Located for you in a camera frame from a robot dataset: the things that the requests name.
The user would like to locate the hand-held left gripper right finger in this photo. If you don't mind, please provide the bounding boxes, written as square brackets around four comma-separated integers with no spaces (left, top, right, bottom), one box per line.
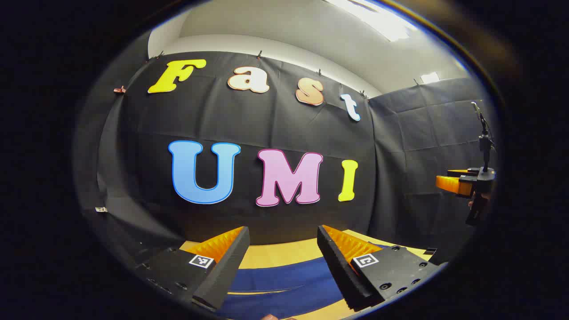
[317,225,447,311]

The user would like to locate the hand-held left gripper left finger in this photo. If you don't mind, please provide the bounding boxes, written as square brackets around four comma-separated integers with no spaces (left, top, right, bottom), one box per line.
[135,226,251,311]

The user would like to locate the blue denim jeans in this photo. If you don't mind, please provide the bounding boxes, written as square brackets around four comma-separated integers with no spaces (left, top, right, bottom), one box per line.
[217,244,392,320]

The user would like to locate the black backdrop cloth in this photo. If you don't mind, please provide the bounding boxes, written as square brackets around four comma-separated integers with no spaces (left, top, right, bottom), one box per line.
[73,33,496,272]

